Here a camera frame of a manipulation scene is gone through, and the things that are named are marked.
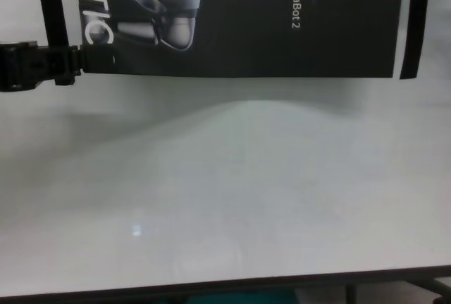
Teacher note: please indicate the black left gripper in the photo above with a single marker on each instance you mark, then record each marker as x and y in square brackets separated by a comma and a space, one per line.
[17, 67]

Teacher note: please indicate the black robot print poster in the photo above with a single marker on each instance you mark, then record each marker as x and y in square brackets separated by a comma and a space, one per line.
[264, 43]

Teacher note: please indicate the black table crossbar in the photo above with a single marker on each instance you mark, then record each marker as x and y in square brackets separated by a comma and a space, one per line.
[433, 288]

